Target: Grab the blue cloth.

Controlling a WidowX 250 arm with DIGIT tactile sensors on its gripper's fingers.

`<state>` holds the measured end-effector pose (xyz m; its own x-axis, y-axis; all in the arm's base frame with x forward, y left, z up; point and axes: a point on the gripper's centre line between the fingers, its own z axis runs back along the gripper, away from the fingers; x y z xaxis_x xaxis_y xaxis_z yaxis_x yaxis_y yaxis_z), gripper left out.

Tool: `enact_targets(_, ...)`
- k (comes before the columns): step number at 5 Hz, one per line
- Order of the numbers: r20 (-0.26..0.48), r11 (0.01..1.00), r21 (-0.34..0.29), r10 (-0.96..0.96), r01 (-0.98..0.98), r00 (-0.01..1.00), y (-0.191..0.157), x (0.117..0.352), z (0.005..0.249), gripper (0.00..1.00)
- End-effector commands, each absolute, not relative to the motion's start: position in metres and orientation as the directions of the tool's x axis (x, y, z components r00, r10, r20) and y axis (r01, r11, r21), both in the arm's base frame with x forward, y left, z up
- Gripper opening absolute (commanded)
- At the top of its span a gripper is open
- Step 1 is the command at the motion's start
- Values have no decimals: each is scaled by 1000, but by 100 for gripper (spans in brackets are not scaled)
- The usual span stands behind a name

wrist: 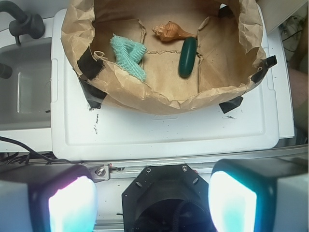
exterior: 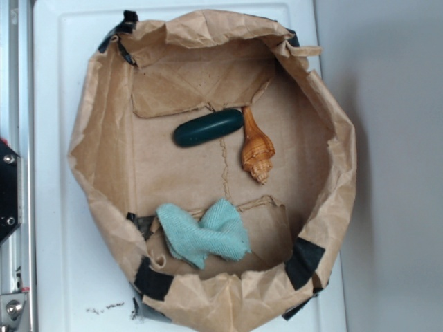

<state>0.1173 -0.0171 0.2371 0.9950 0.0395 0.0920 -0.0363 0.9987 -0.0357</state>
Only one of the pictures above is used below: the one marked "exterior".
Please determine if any brown paper bin liner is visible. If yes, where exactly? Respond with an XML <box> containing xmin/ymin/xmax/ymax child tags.
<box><xmin>69</xmin><ymin>10</ymin><xmax>356</xmax><ymax>331</ymax></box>

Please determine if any aluminium frame rail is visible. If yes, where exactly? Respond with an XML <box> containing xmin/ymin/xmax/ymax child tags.
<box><xmin>1</xmin><ymin>1</ymin><xmax>38</xmax><ymax>331</ymax></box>

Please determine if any black corner bracket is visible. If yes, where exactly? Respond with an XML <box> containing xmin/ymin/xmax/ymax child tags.
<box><xmin>0</xmin><ymin>138</ymin><xmax>21</xmax><ymax>244</ymax></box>

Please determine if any white plastic tray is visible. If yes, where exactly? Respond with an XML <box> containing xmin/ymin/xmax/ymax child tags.
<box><xmin>31</xmin><ymin>3</ymin><xmax>348</xmax><ymax>332</ymax></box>

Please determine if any orange spiral seashell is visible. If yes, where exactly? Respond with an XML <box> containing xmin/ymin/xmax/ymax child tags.
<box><xmin>241</xmin><ymin>106</ymin><xmax>275</xmax><ymax>185</ymax></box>

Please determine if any light blue cloth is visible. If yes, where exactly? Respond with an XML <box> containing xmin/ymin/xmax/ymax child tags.
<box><xmin>156</xmin><ymin>199</ymin><xmax>251</xmax><ymax>270</ymax></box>

